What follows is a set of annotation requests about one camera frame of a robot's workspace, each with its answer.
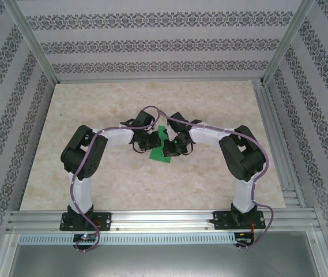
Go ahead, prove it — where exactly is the green paper sheet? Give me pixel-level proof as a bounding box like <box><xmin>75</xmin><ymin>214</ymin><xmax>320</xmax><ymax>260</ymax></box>
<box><xmin>148</xmin><ymin>125</ymin><xmax>172</xmax><ymax>164</ymax></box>

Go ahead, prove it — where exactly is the grey metal tray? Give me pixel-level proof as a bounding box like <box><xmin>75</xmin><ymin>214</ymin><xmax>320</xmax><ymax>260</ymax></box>
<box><xmin>0</xmin><ymin>230</ymin><xmax>328</xmax><ymax>277</ymax></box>

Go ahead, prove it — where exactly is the small controller circuit board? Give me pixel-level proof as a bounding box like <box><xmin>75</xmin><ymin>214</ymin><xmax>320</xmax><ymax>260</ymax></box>
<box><xmin>235</xmin><ymin>232</ymin><xmax>255</xmax><ymax>243</ymax></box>
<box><xmin>73</xmin><ymin>234</ymin><xmax>99</xmax><ymax>243</ymax></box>

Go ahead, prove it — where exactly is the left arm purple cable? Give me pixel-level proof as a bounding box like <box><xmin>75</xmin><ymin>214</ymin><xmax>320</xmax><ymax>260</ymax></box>
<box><xmin>70</xmin><ymin>106</ymin><xmax>170</xmax><ymax>253</ymax></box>

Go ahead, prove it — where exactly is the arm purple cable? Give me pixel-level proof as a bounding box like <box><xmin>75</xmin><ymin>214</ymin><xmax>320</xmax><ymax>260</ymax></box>
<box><xmin>70</xmin><ymin>106</ymin><xmax>170</xmax><ymax>253</ymax></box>
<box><xmin>157</xmin><ymin>111</ymin><xmax>274</xmax><ymax>252</ymax></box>

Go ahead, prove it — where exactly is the long aluminium mounting rail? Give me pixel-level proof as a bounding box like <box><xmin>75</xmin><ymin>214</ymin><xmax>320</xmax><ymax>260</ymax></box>
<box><xmin>6</xmin><ymin>209</ymin><xmax>322</xmax><ymax>231</ymax></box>

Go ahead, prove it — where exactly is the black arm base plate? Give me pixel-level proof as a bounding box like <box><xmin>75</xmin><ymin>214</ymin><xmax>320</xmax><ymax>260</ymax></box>
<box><xmin>213</xmin><ymin>210</ymin><xmax>267</xmax><ymax>231</ymax></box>
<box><xmin>59</xmin><ymin>212</ymin><xmax>112</xmax><ymax>231</ymax></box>

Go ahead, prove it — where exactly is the aluminium side rail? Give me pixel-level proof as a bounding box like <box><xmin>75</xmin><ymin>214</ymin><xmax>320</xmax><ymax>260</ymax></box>
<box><xmin>251</xmin><ymin>80</ymin><xmax>307</xmax><ymax>208</ymax></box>

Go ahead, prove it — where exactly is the slotted grey cable duct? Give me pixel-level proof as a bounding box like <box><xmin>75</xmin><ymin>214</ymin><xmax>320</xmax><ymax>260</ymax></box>
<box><xmin>18</xmin><ymin>233</ymin><xmax>236</xmax><ymax>245</ymax></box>

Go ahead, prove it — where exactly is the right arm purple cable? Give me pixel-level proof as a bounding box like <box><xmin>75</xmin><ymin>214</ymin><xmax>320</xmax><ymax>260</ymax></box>
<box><xmin>157</xmin><ymin>111</ymin><xmax>274</xmax><ymax>252</ymax></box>

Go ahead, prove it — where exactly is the aluminium frame post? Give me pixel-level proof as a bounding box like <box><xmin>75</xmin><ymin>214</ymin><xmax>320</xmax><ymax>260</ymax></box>
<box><xmin>260</xmin><ymin>0</ymin><xmax>317</xmax><ymax>86</ymax></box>
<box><xmin>6</xmin><ymin>0</ymin><xmax>59</xmax><ymax>84</ymax></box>

